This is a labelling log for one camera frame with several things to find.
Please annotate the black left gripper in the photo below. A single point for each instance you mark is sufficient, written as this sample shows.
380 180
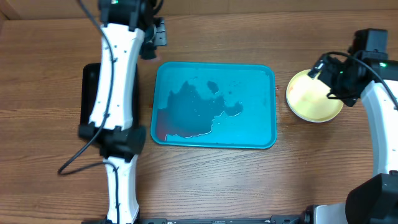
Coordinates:
160 25

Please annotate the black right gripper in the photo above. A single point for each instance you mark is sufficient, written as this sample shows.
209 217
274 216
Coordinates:
350 97

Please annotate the yellow plate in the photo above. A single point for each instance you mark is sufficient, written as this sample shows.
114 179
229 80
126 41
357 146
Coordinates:
306 97

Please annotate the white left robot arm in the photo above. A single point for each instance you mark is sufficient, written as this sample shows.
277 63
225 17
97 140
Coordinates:
110 103

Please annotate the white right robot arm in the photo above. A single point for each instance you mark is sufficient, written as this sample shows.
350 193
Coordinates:
369 76

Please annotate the black plastic tray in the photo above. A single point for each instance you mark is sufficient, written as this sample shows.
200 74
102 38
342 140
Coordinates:
90 79

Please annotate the teal plastic tray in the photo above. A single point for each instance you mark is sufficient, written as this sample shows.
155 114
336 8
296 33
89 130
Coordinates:
214 105

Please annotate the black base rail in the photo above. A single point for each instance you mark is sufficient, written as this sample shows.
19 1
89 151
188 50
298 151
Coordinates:
275 219

